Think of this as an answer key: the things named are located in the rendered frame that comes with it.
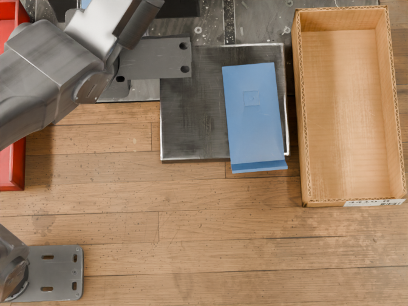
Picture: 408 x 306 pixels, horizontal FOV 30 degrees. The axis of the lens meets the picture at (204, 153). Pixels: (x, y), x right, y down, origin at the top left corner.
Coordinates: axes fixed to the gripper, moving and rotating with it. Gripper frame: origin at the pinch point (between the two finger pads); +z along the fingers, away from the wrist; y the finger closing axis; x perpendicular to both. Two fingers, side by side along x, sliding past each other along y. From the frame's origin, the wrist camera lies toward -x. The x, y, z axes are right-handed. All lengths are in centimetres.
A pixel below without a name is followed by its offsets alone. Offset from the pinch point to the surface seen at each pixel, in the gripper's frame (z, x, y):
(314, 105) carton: 5.0, -26.8, -10.1
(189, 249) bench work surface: -3.8, -9.2, -26.5
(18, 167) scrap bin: -0.6, 12.3, -15.4
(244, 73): 5.7, -17.6, -5.5
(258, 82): 5.0, -19.4, -6.6
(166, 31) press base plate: 12.0, -7.2, -0.3
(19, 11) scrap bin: 8.4, 12.1, 3.6
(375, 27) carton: 9.5, -35.9, -0.5
